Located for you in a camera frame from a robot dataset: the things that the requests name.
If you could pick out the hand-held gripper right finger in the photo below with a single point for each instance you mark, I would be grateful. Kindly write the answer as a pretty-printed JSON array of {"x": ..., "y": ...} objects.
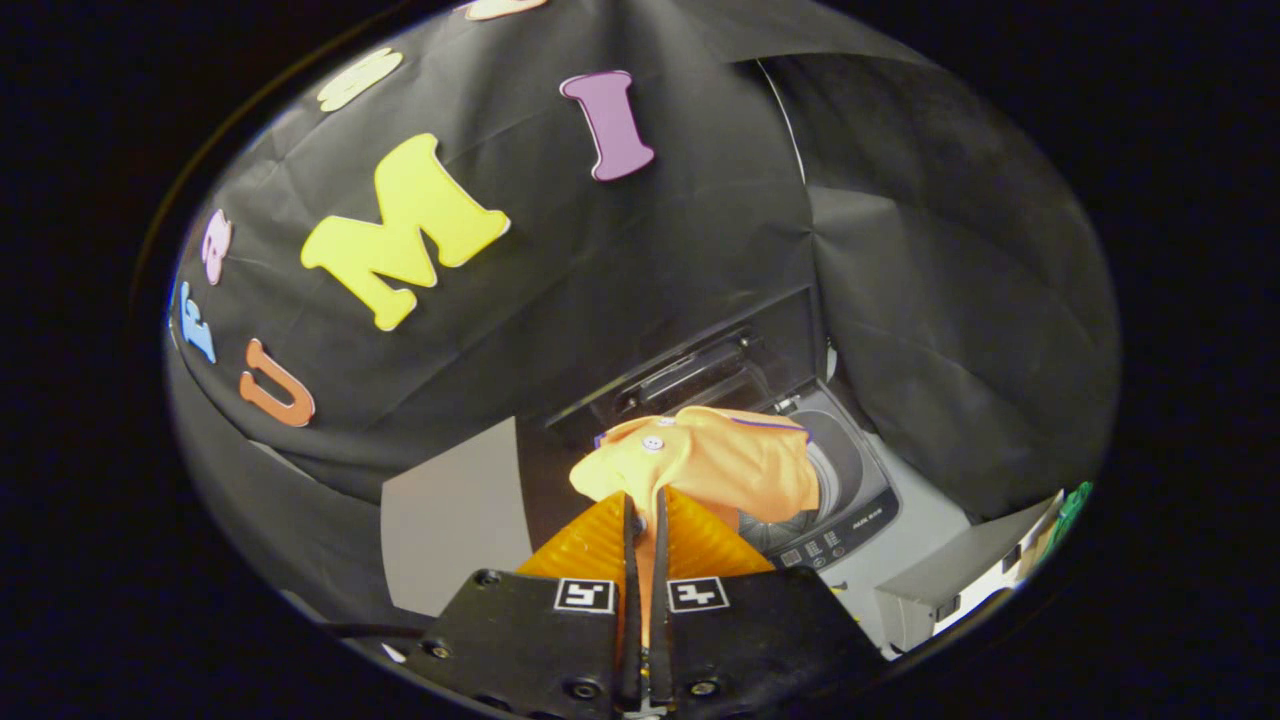
[{"x": 760, "y": 640}]

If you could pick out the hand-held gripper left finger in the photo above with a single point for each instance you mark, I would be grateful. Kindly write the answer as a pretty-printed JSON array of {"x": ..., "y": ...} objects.
[{"x": 530, "y": 640}]

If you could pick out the yellow polo shirt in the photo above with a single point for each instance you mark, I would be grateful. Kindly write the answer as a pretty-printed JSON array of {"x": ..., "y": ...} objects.
[{"x": 730, "y": 460}]

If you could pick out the grey cabinet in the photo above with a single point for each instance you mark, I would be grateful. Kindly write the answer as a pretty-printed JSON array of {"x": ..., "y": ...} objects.
[{"x": 450, "y": 520}]

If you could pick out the grey board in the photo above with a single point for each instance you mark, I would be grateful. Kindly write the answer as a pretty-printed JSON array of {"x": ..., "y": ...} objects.
[{"x": 950, "y": 570}]

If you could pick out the green cloth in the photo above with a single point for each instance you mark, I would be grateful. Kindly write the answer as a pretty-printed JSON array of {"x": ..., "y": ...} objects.
[{"x": 1068, "y": 515}]

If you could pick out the black backdrop cloth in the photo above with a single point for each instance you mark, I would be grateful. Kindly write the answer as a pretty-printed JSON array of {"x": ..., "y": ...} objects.
[{"x": 650, "y": 260}]

